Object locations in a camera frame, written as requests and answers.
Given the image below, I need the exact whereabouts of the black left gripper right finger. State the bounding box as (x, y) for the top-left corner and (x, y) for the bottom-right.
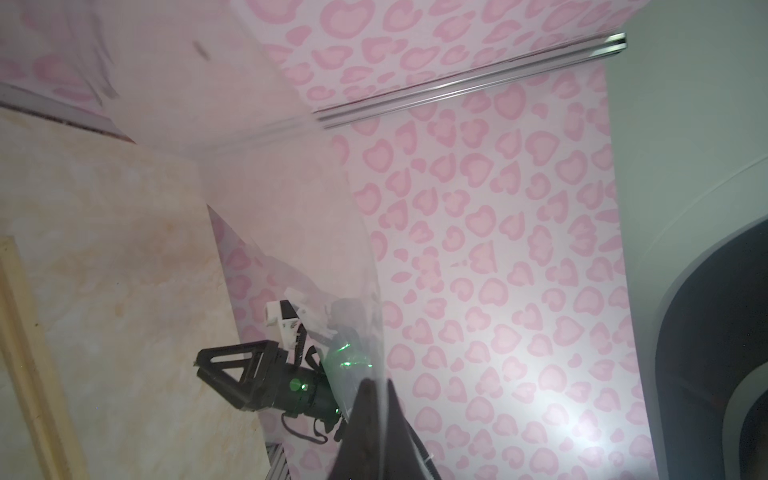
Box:
(383, 380), (441, 480)

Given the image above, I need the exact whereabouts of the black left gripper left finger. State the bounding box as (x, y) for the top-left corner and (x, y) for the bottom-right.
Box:
(327, 379), (383, 480)

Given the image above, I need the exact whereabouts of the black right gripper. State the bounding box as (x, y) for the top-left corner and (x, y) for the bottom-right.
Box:
(194, 340), (343, 432)

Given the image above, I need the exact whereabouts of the clear acrylic sheet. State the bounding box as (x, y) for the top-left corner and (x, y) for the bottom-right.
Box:
(1, 1), (381, 479)

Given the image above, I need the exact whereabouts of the light wooden picture frame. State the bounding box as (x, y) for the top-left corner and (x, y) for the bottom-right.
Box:
(1, 236), (89, 479)

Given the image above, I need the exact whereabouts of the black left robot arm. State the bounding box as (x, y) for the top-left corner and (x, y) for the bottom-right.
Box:
(329, 222), (767, 479)

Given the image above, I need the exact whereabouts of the diagonal aluminium strut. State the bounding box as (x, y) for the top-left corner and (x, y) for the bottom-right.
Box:
(313, 32), (628, 129)

